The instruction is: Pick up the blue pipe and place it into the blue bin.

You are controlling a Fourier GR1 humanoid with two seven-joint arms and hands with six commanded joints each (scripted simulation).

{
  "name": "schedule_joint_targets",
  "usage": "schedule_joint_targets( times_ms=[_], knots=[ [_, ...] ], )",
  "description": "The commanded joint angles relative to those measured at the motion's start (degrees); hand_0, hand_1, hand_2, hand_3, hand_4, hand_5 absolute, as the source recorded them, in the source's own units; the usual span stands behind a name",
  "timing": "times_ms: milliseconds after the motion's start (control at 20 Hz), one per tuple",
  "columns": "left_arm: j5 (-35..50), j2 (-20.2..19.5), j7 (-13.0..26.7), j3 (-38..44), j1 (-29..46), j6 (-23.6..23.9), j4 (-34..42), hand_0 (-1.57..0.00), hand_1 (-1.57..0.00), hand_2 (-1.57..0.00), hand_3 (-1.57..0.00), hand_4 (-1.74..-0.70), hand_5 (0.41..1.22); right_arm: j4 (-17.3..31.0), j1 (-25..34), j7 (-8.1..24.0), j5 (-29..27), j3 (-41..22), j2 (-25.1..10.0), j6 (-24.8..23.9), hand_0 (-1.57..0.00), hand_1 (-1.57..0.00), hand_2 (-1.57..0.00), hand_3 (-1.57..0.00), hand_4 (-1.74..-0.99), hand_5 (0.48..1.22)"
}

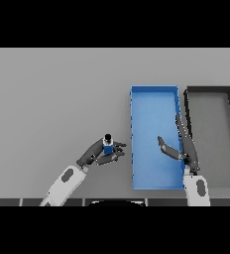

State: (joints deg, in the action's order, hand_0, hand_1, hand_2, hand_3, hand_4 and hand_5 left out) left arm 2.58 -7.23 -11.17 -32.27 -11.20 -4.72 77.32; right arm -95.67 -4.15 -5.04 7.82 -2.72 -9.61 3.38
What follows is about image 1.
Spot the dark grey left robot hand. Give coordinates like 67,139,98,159
75,138,128,169

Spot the dark grey bin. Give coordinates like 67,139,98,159
182,85,230,189

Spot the blue pipe with dark end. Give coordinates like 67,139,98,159
102,133,115,157

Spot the blue bin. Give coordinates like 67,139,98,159
129,84,186,191

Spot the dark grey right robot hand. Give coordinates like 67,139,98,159
157,113,201,176

